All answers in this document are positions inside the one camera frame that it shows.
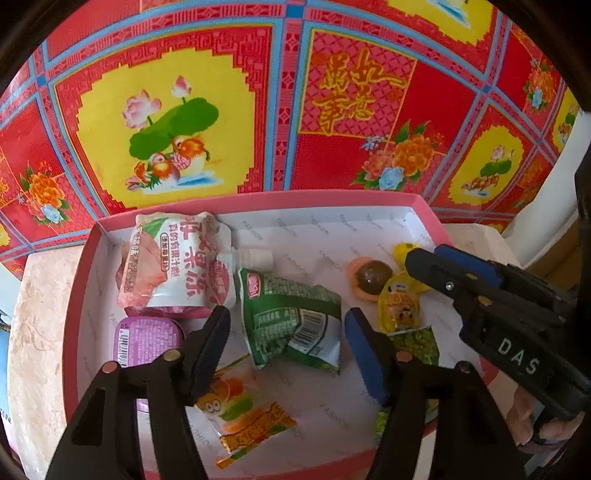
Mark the colorful gummy candy packet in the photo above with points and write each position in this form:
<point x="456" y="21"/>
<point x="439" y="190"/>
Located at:
<point x="241" y="414"/>

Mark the red floral patterned cloth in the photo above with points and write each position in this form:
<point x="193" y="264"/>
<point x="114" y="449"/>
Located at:
<point x="112" y="106"/>

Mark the right hand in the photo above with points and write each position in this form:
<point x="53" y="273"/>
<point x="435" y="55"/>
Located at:
<point x="521" y="426"/>

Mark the blue panel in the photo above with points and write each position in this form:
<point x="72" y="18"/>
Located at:
<point x="4" y="345"/>

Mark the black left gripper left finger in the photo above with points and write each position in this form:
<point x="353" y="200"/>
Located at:
<point x="101" y="441"/>

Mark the brown chocolate ball snack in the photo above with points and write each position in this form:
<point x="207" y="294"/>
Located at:
<point x="367" y="277"/>

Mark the yellow wrapped candy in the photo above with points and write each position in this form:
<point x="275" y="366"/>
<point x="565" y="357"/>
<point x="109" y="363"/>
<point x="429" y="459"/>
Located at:
<point x="401" y="250"/>

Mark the purple jelly cup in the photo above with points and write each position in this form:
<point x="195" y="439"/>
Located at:
<point x="139" y="340"/>

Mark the green pea snack bag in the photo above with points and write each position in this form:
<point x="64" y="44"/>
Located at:
<point x="282" y="317"/>

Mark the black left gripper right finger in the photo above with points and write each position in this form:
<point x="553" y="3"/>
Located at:
<point x="472" y="438"/>

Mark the pink peach jelly pouch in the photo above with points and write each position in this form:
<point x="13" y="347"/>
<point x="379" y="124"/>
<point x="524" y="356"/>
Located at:
<point x="184" y="264"/>

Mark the pink shallow cardboard box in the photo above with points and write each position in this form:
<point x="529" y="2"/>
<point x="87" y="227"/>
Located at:
<point x="287" y="400"/>

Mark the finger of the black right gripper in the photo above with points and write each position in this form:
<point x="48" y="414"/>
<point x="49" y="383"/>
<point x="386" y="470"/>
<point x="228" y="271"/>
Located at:
<point x="490" y="272"/>
<point x="472" y="298"/>

